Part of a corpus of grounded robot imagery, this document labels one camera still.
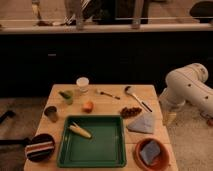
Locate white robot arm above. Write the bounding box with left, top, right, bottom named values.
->
left=159, top=63, right=213, bottom=126

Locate white paper cup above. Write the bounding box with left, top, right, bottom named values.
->
left=76, top=77, right=89, bottom=93

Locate small metal cup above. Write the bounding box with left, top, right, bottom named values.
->
left=44, top=106, right=58, bottom=122

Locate small orange fruit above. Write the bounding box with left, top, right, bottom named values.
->
left=82, top=101, right=94, bottom=113

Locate brown grape bunch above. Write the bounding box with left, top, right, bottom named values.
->
left=120, top=107, right=142, bottom=118

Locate grey folded cloth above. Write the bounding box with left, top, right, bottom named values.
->
left=126, top=113, right=155, bottom=134

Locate green plastic tray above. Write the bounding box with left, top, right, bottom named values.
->
left=57, top=115, right=126, bottom=168

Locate blue sponge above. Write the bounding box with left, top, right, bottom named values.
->
left=139, top=140, right=160, bottom=165

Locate striped round box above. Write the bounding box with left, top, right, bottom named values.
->
left=25, top=134, right=55, bottom=162

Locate terracotta bowl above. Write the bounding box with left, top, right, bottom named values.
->
left=133, top=138, right=169, bottom=171

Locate metal spoon black handle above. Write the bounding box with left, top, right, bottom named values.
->
left=124, top=86, right=152, bottom=112

